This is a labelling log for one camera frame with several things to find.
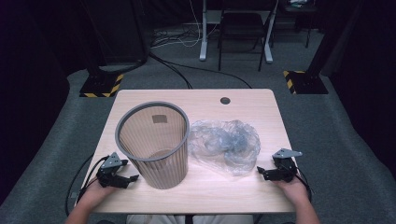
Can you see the person's left hand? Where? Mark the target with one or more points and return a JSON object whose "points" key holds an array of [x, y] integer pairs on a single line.
{"points": [[93, 193]]}

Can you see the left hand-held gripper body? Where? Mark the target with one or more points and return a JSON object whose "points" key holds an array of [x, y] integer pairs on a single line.
{"points": [[109, 165]]}

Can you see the black stand with striped base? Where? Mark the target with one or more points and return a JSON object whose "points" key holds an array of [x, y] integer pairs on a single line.
{"points": [[102, 84], [306, 82]]}

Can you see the grey mesh wastebasket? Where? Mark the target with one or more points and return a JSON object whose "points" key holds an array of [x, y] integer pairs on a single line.
{"points": [[162, 172]]}

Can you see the black folding chair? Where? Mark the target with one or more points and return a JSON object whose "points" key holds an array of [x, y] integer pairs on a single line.
{"points": [[243, 28]]}

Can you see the clear plastic bag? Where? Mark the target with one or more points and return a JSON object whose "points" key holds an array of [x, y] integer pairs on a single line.
{"points": [[224, 146]]}

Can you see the white desk frame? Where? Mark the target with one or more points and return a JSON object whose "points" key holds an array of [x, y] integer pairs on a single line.
{"points": [[204, 37]]}

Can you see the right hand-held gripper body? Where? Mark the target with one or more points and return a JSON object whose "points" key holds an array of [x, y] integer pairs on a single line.
{"points": [[285, 168]]}

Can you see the dark side table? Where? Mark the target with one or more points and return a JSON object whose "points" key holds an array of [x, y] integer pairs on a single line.
{"points": [[299, 7]]}

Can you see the person's right hand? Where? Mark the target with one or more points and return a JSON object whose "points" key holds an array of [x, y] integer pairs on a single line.
{"points": [[292, 189]]}

